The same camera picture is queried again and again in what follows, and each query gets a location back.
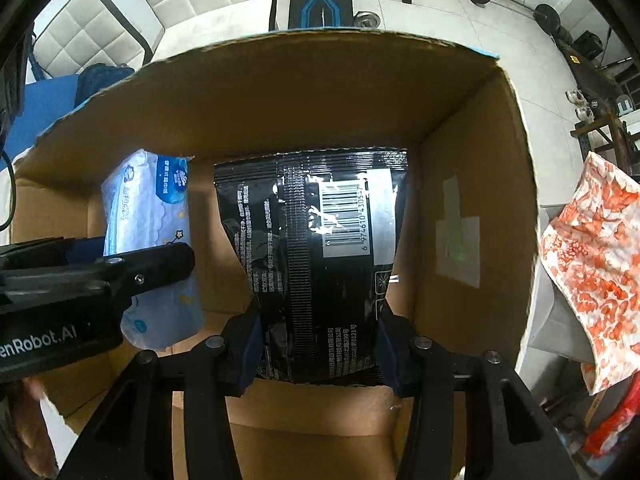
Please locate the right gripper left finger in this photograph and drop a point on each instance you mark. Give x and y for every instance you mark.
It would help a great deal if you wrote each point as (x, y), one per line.
(129, 436)

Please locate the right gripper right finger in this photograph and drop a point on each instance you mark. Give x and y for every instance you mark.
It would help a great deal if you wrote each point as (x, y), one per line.
(507, 434)

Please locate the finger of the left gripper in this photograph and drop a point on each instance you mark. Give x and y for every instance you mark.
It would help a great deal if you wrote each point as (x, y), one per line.
(58, 268)

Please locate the blue wet wipes pack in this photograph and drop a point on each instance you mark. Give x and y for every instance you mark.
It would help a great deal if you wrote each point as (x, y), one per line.
(150, 239)

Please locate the black snack packet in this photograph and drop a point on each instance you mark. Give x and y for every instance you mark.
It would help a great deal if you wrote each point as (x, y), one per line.
(316, 233)

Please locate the grey plastic chair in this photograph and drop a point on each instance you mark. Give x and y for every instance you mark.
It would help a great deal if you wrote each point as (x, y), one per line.
(552, 339)

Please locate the open cardboard box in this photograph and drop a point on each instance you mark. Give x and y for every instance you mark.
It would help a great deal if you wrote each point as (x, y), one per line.
(467, 247)

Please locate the blue cushion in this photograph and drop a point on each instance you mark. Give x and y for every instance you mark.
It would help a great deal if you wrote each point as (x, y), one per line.
(46, 101)

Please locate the dark navy cloth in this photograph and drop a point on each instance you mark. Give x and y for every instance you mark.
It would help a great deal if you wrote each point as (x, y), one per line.
(98, 77)

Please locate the orange white patterned cloth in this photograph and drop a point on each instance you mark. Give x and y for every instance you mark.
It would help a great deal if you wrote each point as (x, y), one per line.
(591, 253)

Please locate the left white quilted chair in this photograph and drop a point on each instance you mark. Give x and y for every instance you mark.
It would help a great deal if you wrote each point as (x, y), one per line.
(86, 33)

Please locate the chrome dumbbell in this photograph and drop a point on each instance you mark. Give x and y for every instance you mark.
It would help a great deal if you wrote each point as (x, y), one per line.
(367, 20)

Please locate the barbell on floor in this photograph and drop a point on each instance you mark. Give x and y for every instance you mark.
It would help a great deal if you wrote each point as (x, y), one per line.
(547, 18)

